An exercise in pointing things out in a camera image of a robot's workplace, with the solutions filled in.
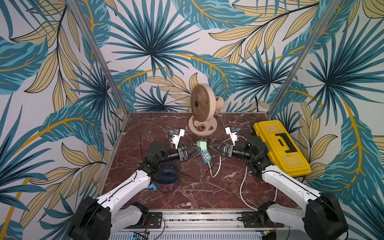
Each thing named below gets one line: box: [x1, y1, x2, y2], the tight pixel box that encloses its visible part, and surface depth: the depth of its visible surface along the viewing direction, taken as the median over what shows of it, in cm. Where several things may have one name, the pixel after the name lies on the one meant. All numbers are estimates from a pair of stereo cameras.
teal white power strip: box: [200, 150, 212, 164], surface depth 95 cm
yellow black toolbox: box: [253, 120, 312, 177], surface depth 83 cm
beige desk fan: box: [188, 83, 224, 137], surface depth 97 cm
